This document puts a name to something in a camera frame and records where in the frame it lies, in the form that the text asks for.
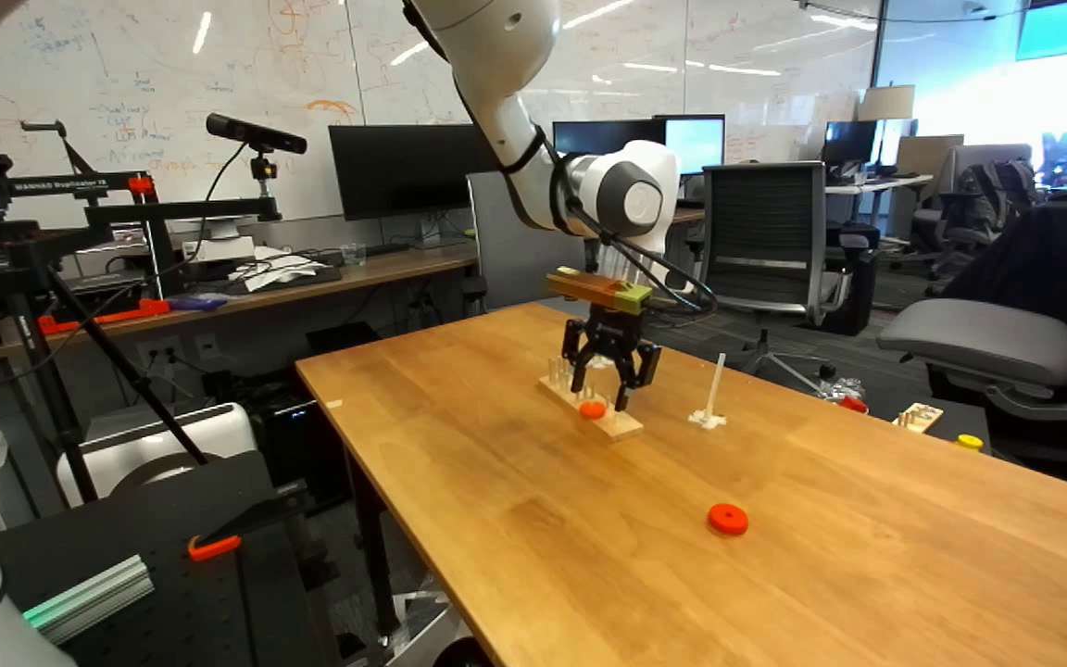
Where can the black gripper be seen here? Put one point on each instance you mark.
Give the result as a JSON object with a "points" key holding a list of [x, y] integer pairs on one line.
{"points": [[617, 340]]}

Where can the orange disc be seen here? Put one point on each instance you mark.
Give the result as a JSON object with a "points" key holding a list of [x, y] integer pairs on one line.
{"points": [[592, 408], [728, 520]]}

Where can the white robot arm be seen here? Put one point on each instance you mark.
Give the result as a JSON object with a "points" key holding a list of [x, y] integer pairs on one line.
{"points": [[619, 203]]}

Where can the wooden peg block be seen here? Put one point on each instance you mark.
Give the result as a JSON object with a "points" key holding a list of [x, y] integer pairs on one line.
{"points": [[601, 381]]}

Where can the white stick on base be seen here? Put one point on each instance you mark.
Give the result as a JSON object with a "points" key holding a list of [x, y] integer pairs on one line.
{"points": [[711, 415]]}

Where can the grey office chair back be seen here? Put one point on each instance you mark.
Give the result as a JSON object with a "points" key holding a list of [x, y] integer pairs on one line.
{"points": [[512, 258]]}

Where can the grey office chair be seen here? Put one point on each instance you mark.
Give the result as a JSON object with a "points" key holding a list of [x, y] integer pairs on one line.
{"points": [[512, 258], [1001, 324]]}

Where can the black mesh office chair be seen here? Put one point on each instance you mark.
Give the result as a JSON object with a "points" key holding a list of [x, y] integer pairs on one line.
{"points": [[769, 237]]}

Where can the black monitor middle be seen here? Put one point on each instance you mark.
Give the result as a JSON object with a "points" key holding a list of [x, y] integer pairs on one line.
{"points": [[599, 136]]}

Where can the black monitor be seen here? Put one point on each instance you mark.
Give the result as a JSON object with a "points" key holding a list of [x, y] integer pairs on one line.
{"points": [[406, 168], [599, 136]]}

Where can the lit monitor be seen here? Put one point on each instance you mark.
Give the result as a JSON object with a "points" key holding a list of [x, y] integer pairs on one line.
{"points": [[698, 144]]}

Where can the black monitor left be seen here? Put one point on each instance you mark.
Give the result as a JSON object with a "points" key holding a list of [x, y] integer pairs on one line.
{"points": [[406, 168]]}

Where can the grey office chair right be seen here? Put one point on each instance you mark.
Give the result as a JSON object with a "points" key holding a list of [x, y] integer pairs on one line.
{"points": [[1001, 324]]}

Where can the wrist camera orange block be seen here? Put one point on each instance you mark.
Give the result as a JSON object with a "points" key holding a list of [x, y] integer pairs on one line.
{"points": [[601, 292]]}

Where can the orange clamp handle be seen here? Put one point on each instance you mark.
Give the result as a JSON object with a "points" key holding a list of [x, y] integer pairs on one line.
{"points": [[204, 549]]}

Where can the black depth camera bar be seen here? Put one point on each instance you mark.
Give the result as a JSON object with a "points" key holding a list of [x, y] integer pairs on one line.
{"points": [[252, 136]]}

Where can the wooden desk at wall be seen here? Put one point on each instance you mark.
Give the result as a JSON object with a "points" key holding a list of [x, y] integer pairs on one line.
{"points": [[389, 270]]}

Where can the black camera tripod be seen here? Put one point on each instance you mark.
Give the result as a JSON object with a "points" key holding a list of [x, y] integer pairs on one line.
{"points": [[28, 271]]}

